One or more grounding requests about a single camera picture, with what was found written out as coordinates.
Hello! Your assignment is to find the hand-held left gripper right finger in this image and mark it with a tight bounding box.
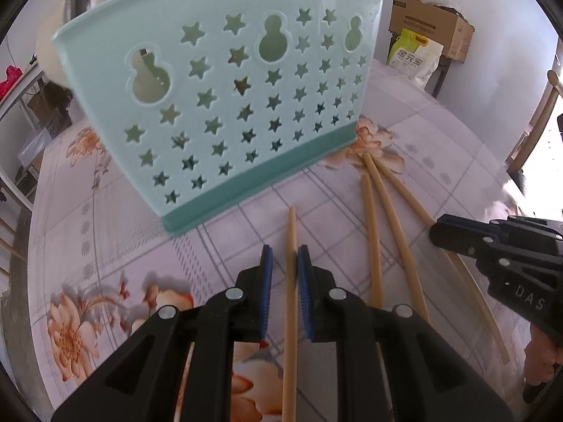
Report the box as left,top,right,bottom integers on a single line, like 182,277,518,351
297,245,515,422

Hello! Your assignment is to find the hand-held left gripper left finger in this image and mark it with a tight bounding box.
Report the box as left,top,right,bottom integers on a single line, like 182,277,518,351
50,245,274,422

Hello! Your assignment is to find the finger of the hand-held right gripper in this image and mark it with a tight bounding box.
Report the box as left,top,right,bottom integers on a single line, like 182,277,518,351
430,222,500,259
441,213,513,235

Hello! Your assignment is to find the wooden chopstick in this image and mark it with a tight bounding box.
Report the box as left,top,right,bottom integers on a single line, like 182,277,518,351
382,164,512,365
361,173,384,309
280,206,298,422
362,153,430,322

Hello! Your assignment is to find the teal star-cut utensil holder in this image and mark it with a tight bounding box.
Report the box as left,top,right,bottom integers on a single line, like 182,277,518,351
50,0,388,235

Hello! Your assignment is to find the person's right hand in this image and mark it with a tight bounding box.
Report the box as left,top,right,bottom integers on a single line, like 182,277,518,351
523,323,563,385

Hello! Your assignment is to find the white and yellow rice bag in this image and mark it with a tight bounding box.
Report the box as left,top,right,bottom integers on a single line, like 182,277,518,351
386,28,445,89

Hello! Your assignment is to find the printed cardboard box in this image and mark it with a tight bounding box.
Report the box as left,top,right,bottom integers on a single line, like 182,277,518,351
388,0,476,63

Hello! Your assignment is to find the white desk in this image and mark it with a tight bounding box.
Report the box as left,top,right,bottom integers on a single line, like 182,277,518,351
0,59,50,256

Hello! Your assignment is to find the white rice paddle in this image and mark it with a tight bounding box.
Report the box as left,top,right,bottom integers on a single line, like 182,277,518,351
34,2,75,94

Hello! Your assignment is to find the red plastic bag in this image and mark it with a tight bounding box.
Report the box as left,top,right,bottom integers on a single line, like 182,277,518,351
0,65,21,97

